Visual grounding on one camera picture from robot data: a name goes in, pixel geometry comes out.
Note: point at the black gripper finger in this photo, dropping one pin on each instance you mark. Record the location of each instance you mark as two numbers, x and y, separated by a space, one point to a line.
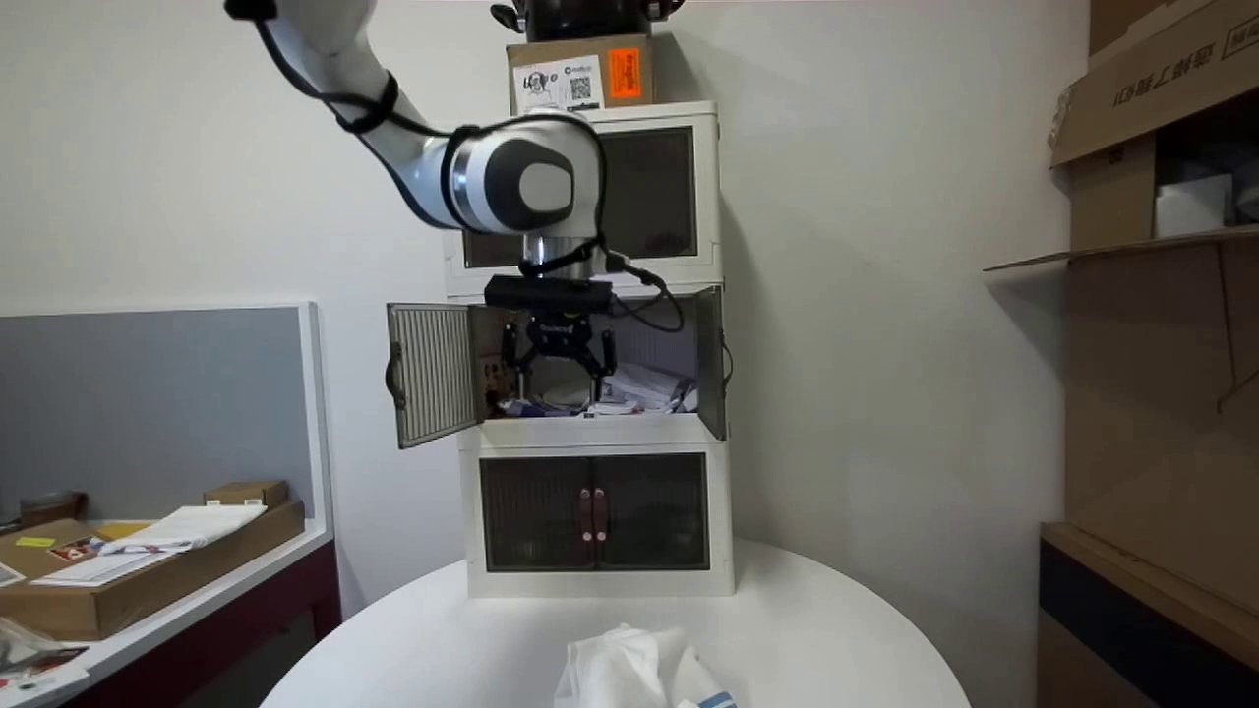
515 400
598 359

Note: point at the black object atop box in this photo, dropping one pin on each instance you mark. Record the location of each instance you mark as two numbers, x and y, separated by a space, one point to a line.
578 16

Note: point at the white side counter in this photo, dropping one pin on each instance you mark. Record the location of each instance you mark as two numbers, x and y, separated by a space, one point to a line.
203 635

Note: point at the cardboard box with labels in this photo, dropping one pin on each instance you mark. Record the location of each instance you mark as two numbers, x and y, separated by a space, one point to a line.
598 72

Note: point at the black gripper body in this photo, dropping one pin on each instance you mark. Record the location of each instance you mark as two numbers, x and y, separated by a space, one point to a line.
558 337

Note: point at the stacked cardboard boxes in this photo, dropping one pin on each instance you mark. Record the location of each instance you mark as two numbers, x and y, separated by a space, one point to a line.
1151 574

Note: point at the clothes inside middle cabinet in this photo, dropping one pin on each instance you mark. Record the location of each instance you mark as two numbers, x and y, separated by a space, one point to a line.
564 392

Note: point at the white crumpled cloth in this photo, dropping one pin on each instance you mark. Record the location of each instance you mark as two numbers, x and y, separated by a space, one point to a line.
637 669

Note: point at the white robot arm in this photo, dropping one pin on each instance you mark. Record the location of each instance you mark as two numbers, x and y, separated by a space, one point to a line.
532 176

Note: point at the flat cardboard box with papers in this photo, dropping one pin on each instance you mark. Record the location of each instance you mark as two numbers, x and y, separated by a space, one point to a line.
76 585

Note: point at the white three-tier cabinet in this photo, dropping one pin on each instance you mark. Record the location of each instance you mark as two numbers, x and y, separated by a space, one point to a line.
596 504

